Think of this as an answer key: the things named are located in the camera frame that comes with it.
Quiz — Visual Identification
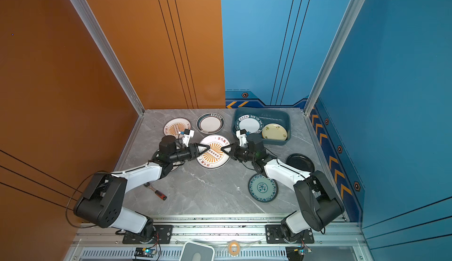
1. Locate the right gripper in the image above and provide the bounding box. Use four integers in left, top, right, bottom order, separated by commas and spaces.
220, 143, 257, 163

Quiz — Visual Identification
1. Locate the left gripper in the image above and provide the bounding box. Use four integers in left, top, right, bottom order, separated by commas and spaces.
169, 144, 210, 165

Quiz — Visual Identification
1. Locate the large orange sunburst plate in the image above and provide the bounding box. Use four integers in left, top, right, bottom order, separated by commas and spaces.
197, 135, 231, 169

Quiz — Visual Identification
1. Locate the dark rimmed white plate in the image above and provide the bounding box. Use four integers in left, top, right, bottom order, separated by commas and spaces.
196, 113, 225, 135

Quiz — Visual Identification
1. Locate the small orange sunburst plate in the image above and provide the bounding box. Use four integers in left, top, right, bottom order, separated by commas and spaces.
163, 117, 191, 137

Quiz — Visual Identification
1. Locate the teal rim lettered plate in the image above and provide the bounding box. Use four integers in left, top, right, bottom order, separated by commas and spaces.
235, 114, 264, 133

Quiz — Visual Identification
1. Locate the cream calligraphy plate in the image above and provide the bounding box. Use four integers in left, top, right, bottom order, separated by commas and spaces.
261, 123, 288, 141

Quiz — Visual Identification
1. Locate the teal patterned plate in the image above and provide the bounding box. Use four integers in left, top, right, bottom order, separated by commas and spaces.
248, 174, 278, 203

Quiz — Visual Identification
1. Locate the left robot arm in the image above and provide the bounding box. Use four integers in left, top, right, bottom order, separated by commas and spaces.
73, 136, 210, 243

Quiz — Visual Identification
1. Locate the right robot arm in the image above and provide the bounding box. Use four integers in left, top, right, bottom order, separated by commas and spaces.
221, 135, 345, 243

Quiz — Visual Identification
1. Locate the teal plastic bin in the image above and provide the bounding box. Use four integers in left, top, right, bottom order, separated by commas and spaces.
232, 107, 291, 146

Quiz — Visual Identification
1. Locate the black plate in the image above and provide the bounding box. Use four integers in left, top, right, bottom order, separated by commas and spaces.
286, 153, 315, 173

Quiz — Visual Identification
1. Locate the white box device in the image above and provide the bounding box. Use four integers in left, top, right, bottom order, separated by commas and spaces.
179, 241, 215, 261

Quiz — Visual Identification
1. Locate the tape roll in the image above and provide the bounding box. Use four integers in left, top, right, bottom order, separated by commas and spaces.
227, 241, 241, 256

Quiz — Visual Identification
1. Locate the left circuit board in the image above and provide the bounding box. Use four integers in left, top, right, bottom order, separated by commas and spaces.
134, 247, 158, 261

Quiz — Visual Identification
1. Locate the circuit board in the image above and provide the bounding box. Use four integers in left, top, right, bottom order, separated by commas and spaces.
294, 245, 312, 259
134, 247, 158, 261

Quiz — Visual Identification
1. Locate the right circuit board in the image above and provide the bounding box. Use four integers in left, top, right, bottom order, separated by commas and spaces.
294, 245, 312, 259

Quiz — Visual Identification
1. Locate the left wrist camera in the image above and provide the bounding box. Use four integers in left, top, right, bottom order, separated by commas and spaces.
178, 129, 194, 147

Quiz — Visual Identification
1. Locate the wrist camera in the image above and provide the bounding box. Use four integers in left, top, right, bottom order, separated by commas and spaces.
178, 129, 194, 147
235, 129, 248, 148

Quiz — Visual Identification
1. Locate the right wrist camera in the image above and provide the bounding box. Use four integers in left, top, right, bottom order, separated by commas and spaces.
235, 129, 248, 148

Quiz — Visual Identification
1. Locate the red handled screwdriver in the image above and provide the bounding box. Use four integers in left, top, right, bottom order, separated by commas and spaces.
144, 182, 167, 201

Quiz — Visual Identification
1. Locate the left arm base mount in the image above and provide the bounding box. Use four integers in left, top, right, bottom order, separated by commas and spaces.
122, 225, 173, 245

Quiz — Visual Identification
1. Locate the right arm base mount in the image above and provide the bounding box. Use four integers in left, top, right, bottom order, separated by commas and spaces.
265, 225, 315, 244

